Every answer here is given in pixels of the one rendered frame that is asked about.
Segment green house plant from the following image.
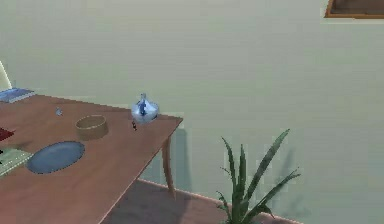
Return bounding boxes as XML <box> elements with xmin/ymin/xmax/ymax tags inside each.
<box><xmin>215</xmin><ymin>128</ymin><xmax>302</xmax><ymax>224</ymax></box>

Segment blue book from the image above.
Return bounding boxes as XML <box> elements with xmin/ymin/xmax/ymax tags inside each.
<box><xmin>0</xmin><ymin>87</ymin><xmax>36</xmax><ymax>104</ymax></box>

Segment brown wooden table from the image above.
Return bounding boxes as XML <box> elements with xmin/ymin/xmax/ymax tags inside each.
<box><xmin>0</xmin><ymin>94</ymin><xmax>184</xmax><ymax>224</ymax></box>

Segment pale green book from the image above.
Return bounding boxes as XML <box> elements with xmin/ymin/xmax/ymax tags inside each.
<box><xmin>0</xmin><ymin>147</ymin><xmax>34</xmax><ymax>178</ymax></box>

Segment wood framed wall picture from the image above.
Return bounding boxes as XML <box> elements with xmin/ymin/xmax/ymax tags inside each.
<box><xmin>324</xmin><ymin>0</ymin><xmax>384</xmax><ymax>19</ymax></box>

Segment blue round plate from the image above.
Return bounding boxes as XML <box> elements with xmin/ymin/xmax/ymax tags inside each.
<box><xmin>26</xmin><ymin>140</ymin><xmax>86</xmax><ymax>175</ymax></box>

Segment tan round bowl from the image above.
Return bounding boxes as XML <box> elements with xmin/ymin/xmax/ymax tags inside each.
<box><xmin>75</xmin><ymin>114</ymin><xmax>109</xmax><ymax>141</ymax></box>

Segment dark red book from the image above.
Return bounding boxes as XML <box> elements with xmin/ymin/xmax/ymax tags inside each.
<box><xmin>0</xmin><ymin>127</ymin><xmax>16</xmax><ymax>142</ymax></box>

